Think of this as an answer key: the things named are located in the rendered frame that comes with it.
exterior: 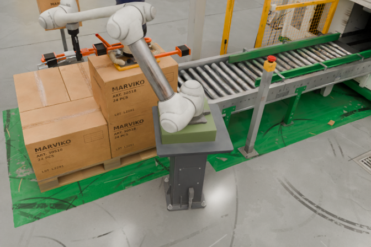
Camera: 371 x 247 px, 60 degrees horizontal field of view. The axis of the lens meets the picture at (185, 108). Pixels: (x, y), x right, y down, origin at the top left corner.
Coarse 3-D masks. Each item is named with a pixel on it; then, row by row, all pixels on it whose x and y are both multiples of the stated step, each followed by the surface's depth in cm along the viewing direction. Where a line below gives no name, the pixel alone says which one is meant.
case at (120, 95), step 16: (160, 48) 271; (96, 64) 245; (112, 64) 247; (160, 64) 251; (176, 64) 252; (96, 80) 248; (112, 80) 230; (128, 80) 237; (144, 80) 245; (176, 80) 261; (96, 96) 265; (112, 96) 238; (128, 96) 245; (144, 96) 254; (112, 112) 246; (128, 112) 255; (144, 112) 263
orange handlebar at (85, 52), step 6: (120, 42) 244; (84, 48) 233; (90, 48) 235; (108, 48) 236; (114, 48) 238; (60, 54) 226; (84, 54) 229; (162, 54) 234; (168, 54) 236; (174, 54) 239; (42, 60) 218
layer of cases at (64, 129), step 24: (48, 72) 305; (72, 72) 307; (24, 96) 273; (48, 96) 275; (72, 96) 277; (24, 120) 250; (48, 120) 252; (72, 120) 253; (96, 120) 255; (144, 120) 269; (48, 144) 239; (72, 144) 249; (96, 144) 260; (120, 144) 273; (144, 144) 286; (48, 168) 252; (72, 168) 264
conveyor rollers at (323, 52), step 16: (304, 48) 374; (320, 48) 384; (336, 48) 385; (224, 64) 335; (240, 64) 337; (256, 64) 341; (288, 64) 349; (304, 64) 353; (208, 80) 311; (240, 80) 312
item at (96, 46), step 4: (92, 44) 236; (96, 44) 237; (100, 44) 239; (104, 44) 236; (96, 48) 234; (100, 48) 234; (104, 48) 233; (96, 52) 232; (100, 52) 234; (104, 52) 235
